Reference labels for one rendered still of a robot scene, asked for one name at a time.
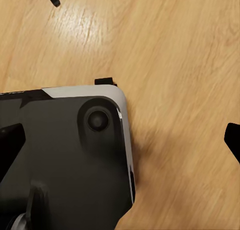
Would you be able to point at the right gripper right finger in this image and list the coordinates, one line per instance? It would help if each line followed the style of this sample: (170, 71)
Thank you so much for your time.
(232, 139)

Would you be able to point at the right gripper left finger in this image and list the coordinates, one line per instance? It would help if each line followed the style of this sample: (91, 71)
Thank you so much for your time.
(12, 139)

